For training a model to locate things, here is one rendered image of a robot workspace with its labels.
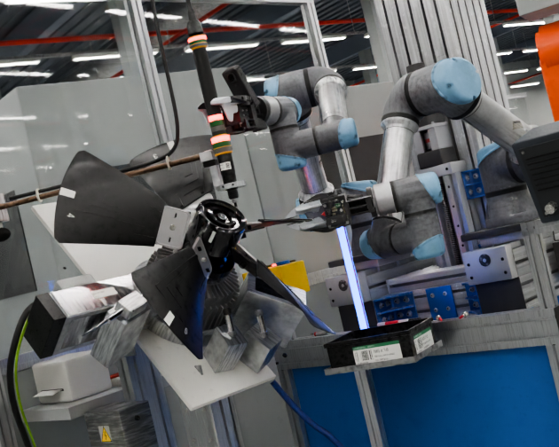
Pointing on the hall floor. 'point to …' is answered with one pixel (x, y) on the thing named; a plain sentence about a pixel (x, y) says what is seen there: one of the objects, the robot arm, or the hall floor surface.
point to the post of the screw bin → (371, 408)
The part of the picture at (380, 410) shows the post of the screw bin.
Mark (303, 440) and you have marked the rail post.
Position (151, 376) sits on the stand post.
